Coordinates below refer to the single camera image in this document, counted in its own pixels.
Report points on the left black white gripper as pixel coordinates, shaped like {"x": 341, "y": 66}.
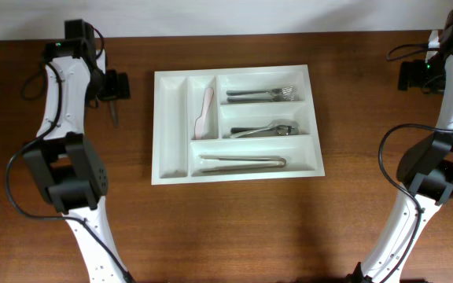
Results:
{"x": 120, "y": 88}

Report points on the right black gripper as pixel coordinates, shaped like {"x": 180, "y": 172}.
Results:
{"x": 414, "y": 78}

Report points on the small metal teaspoon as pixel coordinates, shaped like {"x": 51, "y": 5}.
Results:
{"x": 114, "y": 113}

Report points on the pink handled utensil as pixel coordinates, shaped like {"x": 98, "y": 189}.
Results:
{"x": 199, "y": 127}

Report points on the dark metal knife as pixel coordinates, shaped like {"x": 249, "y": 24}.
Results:
{"x": 263, "y": 165}
{"x": 245, "y": 158}

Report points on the metal fork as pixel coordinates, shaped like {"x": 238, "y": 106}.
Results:
{"x": 238, "y": 100}
{"x": 273, "y": 92}

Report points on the large metal spoon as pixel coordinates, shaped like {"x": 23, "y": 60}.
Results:
{"x": 282, "y": 130}
{"x": 273, "y": 123}

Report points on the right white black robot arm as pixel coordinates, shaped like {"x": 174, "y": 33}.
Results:
{"x": 424, "y": 177}

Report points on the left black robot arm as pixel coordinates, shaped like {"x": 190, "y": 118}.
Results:
{"x": 63, "y": 163}

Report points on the white plastic cutlery tray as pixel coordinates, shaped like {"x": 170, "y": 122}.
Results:
{"x": 178, "y": 99}

